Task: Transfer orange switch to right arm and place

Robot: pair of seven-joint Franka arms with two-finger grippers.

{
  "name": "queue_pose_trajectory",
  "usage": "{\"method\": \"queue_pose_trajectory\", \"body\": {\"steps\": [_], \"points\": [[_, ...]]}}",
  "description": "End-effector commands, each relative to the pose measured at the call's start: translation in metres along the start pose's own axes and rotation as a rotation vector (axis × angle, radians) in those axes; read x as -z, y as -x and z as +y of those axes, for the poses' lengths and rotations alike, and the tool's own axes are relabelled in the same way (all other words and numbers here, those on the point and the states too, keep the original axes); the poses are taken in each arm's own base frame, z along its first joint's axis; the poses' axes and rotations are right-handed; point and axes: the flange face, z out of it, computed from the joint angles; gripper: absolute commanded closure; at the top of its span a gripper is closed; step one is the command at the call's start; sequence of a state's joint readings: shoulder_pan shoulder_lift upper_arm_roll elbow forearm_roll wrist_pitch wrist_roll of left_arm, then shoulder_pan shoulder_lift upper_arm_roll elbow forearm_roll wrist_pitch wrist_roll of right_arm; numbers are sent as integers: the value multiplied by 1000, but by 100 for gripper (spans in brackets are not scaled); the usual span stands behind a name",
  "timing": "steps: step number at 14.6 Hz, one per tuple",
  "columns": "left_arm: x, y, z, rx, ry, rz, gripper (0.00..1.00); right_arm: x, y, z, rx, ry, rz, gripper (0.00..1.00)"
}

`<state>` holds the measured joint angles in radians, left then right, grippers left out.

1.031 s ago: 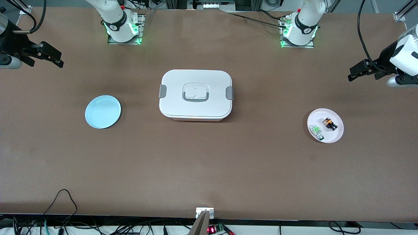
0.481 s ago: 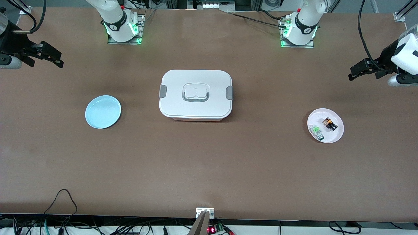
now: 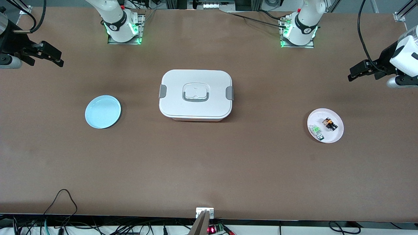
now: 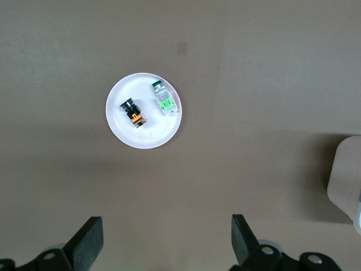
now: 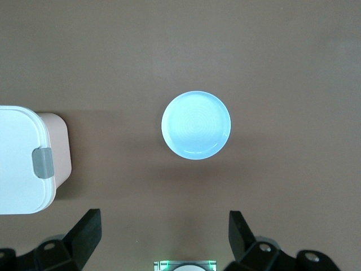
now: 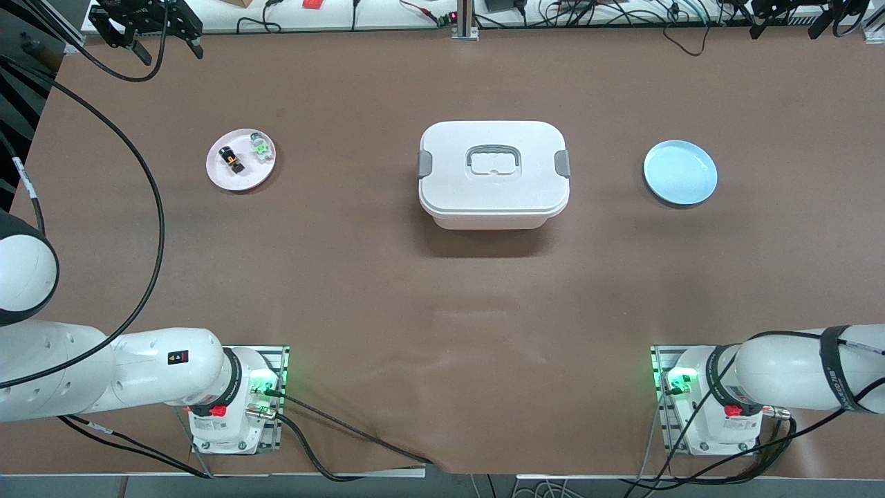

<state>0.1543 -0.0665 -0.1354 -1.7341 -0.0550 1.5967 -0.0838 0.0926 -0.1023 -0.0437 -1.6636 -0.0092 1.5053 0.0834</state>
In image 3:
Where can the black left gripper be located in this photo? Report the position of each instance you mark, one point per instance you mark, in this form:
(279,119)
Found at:
(386,59)

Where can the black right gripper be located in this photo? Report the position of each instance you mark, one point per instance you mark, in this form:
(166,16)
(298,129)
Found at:
(13,43)

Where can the orange push button switch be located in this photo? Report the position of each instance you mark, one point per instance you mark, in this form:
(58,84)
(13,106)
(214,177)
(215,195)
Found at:
(329,124)

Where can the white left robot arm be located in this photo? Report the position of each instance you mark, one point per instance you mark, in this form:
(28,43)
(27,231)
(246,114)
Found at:
(305,19)

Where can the pale pink plate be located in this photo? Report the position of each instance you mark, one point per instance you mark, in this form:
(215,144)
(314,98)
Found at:
(329,135)

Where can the light blue plate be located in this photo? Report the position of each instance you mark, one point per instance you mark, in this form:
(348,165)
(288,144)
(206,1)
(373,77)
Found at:
(103,112)

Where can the white power strip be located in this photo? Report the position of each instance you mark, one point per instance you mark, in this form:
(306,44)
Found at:
(212,5)

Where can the white lidded storage box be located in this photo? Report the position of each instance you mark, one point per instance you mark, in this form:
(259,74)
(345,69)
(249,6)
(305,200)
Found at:
(196,107)

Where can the red LED display module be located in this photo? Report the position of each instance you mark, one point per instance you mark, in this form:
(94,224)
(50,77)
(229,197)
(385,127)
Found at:
(214,229)

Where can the aluminium frame profile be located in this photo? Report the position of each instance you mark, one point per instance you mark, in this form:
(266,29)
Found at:
(403,13)
(23,8)

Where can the green push button switch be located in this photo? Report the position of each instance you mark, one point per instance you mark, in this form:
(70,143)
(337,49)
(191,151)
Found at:
(316,131)

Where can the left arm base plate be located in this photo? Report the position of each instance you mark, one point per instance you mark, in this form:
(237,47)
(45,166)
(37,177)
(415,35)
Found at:
(283,32)

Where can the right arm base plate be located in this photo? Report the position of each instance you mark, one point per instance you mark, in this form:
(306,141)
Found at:
(142,26)

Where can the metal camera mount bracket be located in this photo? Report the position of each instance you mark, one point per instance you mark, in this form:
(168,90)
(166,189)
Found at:
(200,225)

